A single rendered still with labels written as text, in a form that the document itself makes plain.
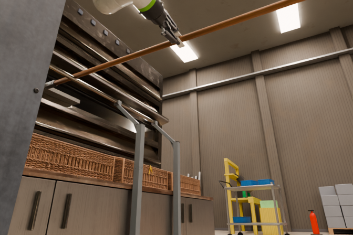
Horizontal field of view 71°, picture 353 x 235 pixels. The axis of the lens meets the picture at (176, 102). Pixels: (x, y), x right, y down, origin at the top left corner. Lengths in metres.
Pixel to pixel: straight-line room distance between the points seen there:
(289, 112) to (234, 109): 1.88
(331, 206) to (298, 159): 1.74
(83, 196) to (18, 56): 0.92
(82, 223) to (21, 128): 0.90
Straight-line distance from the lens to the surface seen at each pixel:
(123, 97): 2.29
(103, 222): 1.40
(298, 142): 8.80
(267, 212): 7.00
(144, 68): 2.96
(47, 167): 1.25
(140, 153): 1.55
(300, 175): 8.61
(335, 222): 7.62
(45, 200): 1.18
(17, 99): 0.46
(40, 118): 1.85
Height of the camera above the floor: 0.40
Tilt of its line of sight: 25 degrees up
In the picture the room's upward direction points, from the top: straight up
